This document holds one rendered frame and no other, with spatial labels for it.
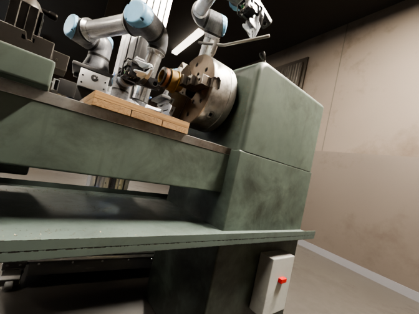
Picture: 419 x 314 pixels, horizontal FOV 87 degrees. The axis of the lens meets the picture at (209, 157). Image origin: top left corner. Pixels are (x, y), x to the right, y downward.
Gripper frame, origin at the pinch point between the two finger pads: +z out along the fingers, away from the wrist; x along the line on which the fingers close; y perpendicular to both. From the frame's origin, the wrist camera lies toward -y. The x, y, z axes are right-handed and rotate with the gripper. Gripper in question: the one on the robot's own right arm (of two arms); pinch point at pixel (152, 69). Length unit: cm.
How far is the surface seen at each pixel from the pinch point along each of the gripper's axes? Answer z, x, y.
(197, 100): 4.3, -5.2, -19.3
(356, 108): -29, 79, -267
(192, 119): 3.4, -13.2, -19.3
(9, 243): 27, -52, 28
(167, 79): 0.3, -1.1, -6.3
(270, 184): 19, -32, -58
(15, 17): -7.0, -1.0, 38.8
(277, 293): 26, -80, -70
